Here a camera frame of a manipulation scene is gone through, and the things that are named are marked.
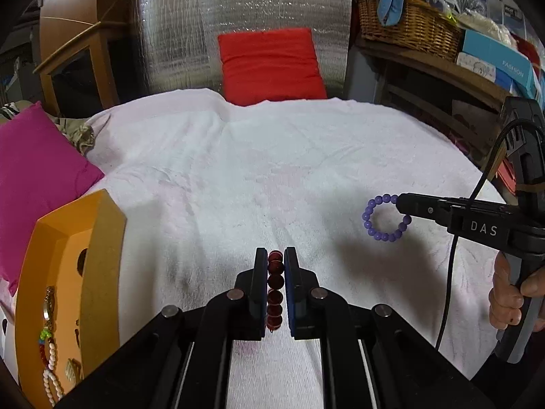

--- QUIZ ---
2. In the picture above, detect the grey metal hair clip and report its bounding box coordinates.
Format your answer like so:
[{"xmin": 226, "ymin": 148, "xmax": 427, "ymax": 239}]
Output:
[{"xmin": 43, "ymin": 287, "xmax": 57, "ymax": 329}]

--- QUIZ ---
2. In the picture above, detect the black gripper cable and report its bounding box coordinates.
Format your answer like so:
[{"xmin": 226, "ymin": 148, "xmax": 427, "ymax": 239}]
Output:
[{"xmin": 434, "ymin": 118, "xmax": 545, "ymax": 352}]

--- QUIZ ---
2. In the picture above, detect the red cushion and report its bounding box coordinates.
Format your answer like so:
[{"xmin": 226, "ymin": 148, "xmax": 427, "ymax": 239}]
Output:
[{"xmin": 217, "ymin": 28, "xmax": 328, "ymax": 105}]

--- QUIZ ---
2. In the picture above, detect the blue cardboard box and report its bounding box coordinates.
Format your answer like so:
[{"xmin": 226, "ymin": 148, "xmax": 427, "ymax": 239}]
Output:
[{"xmin": 457, "ymin": 29, "xmax": 539, "ymax": 99}]

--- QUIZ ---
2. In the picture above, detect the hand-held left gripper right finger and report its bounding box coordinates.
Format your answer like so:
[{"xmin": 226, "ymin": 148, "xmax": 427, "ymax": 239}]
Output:
[{"xmin": 284, "ymin": 246, "xmax": 497, "ymax": 409}]

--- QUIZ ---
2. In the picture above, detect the wooden shelf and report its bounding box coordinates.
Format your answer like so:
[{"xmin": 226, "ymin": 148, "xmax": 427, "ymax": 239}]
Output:
[{"xmin": 353, "ymin": 36, "xmax": 524, "ymax": 171}]

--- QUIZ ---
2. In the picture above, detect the silver foil insulation sheet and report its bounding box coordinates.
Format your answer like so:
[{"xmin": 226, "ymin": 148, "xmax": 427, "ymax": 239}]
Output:
[{"xmin": 135, "ymin": 0, "xmax": 354, "ymax": 103}]

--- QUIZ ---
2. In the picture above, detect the wooden cabinet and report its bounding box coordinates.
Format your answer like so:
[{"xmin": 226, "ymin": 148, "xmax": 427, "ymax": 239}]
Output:
[{"xmin": 34, "ymin": 0, "xmax": 147, "ymax": 118}]

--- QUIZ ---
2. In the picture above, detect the purple bead bracelet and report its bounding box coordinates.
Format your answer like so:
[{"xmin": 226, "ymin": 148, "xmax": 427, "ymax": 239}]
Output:
[{"xmin": 362, "ymin": 195, "xmax": 413, "ymax": 243}]

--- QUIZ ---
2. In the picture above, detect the clear plastic bag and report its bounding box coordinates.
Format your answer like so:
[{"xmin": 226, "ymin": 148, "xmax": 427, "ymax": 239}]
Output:
[{"xmin": 443, "ymin": 0, "xmax": 486, "ymax": 18}]

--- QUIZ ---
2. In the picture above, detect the multicolour bead bracelet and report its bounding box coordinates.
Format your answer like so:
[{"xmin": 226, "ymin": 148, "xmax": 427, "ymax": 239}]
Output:
[{"xmin": 36, "ymin": 326, "xmax": 64, "ymax": 407}]

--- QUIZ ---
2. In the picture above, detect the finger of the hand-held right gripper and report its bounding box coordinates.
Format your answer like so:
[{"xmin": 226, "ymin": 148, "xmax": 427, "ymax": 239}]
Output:
[{"xmin": 396, "ymin": 193, "xmax": 449, "ymax": 225}]

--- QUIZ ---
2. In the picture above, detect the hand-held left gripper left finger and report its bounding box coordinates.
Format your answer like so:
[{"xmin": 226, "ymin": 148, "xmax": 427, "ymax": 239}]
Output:
[{"xmin": 55, "ymin": 247, "xmax": 270, "ymax": 409}]

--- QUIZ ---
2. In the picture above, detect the red bead bracelet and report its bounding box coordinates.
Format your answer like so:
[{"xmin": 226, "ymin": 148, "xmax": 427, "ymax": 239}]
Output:
[{"xmin": 266, "ymin": 251, "xmax": 285, "ymax": 335}]

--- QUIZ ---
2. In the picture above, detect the wicker basket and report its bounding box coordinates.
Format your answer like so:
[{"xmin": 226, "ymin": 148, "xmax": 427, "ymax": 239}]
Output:
[{"xmin": 355, "ymin": 0, "xmax": 463, "ymax": 62}]

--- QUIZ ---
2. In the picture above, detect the orange cardboard box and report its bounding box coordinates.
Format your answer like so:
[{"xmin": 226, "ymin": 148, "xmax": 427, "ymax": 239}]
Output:
[{"xmin": 15, "ymin": 188, "xmax": 127, "ymax": 407}]

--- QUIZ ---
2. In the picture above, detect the pink cushion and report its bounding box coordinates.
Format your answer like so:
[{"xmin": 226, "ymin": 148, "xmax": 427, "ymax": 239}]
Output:
[{"xmin": 0, "ymin": 101, "xmax": 105, "ymax": 297}]

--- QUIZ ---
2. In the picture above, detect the white textured blanket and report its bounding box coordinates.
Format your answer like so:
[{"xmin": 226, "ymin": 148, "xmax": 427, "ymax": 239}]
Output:
[{"xmin": 0, "ymin": 89, "xmax": 512, "ymax": 409}]

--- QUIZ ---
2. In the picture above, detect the crumpled beige cloth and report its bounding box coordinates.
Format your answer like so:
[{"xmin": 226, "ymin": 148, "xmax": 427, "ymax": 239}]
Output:
[{"xmin": 55, "ymin": 115, "xmax": 95, "ymax": 154}]

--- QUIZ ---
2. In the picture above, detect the person's right hand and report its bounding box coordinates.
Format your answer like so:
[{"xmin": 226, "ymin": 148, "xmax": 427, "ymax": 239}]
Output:
[{"xmin": 489, "ymin": 256, "xmax": 545, "ymax": 332}]

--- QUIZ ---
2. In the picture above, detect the dark printed box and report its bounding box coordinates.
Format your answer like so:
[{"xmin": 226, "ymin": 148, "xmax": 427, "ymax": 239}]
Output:
[{"xmin": 483, "ymin": 0, "xmax": 529, "ymax": 30}]

